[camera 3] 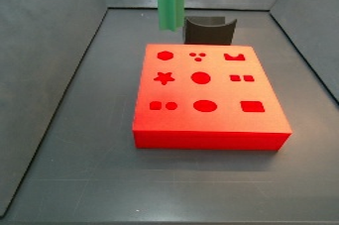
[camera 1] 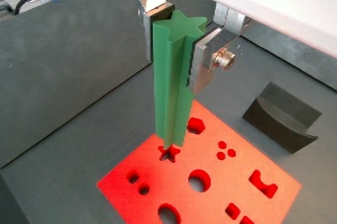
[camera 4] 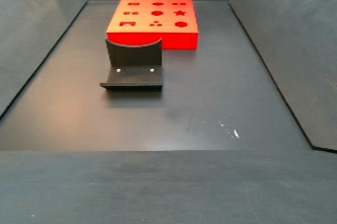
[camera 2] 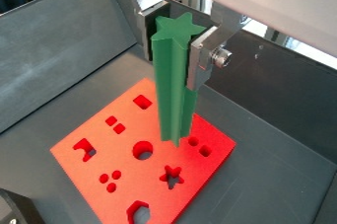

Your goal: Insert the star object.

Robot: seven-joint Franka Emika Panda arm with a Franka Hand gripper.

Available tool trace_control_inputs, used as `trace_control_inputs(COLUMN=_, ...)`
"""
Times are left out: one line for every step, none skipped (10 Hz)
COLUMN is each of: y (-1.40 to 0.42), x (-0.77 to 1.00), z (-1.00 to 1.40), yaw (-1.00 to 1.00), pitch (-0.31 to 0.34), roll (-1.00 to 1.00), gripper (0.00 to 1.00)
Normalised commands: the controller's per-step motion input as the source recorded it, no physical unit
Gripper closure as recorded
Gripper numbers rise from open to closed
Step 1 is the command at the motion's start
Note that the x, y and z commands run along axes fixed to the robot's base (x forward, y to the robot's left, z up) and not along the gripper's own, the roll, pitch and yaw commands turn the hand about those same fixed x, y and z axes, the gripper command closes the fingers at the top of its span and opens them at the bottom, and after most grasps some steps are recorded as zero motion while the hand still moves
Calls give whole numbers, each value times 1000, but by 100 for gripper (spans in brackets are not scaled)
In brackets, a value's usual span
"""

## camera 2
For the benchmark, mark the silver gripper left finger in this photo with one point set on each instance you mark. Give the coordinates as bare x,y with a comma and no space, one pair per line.
145,12

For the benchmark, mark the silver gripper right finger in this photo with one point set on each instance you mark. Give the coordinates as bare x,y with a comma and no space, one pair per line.
208,51

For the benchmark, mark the green star-shaped peg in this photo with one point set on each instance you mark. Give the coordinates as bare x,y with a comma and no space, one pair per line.
176,99

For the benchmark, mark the grey tray bin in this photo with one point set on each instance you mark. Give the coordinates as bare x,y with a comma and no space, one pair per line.
71,56

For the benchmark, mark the red shape-hole board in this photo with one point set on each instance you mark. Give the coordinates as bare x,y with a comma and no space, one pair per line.
125,169

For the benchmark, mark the black device corner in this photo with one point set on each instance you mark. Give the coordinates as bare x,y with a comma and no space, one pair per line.
23,211

